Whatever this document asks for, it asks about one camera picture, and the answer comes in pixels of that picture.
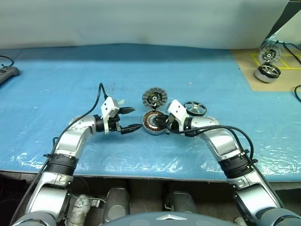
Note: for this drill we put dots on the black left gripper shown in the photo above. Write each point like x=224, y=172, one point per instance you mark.
x=114, y=123

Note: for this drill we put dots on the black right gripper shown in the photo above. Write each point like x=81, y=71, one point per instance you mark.
x=172, y=124

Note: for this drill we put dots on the motor housing with copper windings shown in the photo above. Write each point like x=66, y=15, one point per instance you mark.
x=148, y=122

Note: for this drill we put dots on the black spoked rotor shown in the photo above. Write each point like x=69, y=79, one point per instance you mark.
x=195, y=107

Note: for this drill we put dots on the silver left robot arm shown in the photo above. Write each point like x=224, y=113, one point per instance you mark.
x=70, y=141

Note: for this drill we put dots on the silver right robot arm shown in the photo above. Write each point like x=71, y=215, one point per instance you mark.
x=221, y=141

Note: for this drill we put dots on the round hinged motor lid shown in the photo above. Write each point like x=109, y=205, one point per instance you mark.
x=154, y=98

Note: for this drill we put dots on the spare motor housing with rotor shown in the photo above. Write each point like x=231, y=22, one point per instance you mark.
x=267, y=73

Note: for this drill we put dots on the spare round motor lid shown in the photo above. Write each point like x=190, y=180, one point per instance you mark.
x=270, y=54

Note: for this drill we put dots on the white paper scrap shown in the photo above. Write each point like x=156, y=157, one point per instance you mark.
x=121, y=102

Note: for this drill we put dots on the blue plastic table mat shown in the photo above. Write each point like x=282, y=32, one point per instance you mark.
x=150, y=70

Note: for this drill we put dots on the dark rounded grey shape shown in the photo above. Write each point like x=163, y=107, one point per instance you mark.
x=116, y=203
x=181, y=202

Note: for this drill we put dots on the small white connector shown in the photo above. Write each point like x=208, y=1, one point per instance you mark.
x=95, y=203

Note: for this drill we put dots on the grey robot torso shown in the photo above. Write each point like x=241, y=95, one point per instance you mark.
x=169, y=220

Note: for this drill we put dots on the brown cardboard sheet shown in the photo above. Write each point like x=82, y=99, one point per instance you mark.
x=247, y=70

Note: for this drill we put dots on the white wrapped bundle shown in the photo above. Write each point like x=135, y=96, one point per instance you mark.
x=78, y=210

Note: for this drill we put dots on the black handheld device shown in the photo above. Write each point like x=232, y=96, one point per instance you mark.
x=8, y=72

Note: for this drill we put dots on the dark leaning panel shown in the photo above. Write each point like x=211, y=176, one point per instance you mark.
x=281, y=18

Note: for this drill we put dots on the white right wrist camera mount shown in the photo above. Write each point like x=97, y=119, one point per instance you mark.
x=178, y=109

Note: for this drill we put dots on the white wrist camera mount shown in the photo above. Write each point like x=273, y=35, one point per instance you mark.
x=178, y=109
x=107, y=107

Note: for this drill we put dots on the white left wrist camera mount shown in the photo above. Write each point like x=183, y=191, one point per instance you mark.
x=107, y=107

